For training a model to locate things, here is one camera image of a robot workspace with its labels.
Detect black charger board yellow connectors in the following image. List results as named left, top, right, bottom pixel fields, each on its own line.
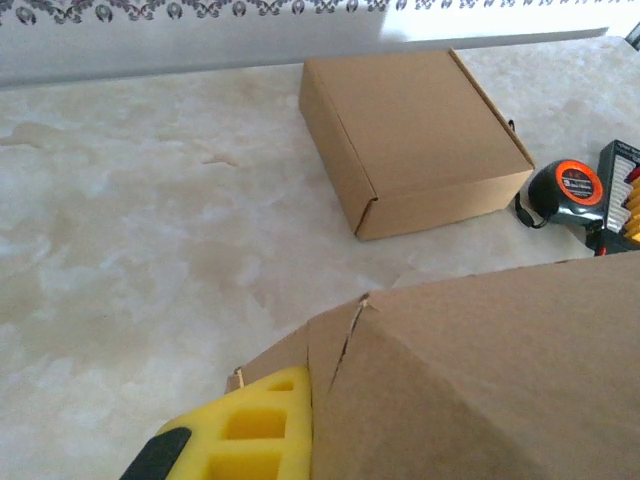
left=584, top=139, right=640, bottom=256

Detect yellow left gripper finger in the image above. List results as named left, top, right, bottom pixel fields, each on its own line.
left=119, top=365, right=314, bottom=480

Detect brown cardboard box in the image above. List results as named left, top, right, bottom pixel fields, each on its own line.
left=298, top=48, right=536, bottom=242
left=224, top=252, right=640, bottom=480

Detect black and orange tape measure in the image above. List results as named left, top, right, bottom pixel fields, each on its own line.
left=507, top=119, right=609, bottom=230

